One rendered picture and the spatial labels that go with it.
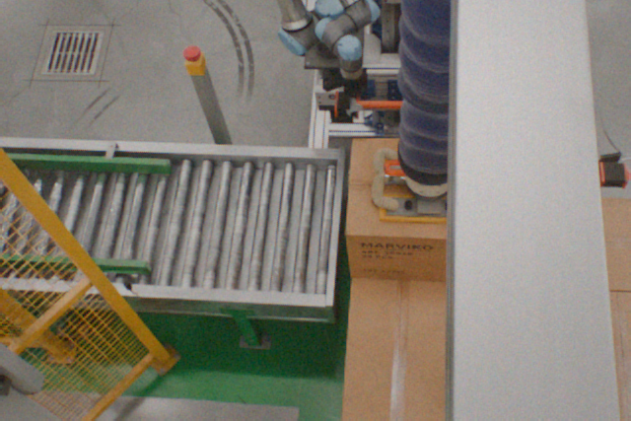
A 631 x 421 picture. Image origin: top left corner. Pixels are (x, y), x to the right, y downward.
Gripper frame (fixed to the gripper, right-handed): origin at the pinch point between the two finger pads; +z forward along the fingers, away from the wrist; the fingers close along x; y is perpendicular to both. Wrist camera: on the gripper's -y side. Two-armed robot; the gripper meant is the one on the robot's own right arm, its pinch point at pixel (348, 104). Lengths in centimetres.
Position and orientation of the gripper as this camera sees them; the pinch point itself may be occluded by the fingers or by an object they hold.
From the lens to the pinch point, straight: 300.2
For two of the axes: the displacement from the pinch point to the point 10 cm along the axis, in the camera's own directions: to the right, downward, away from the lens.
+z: 0.8, 4.7, 8.8
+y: 9.9, 0.2, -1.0
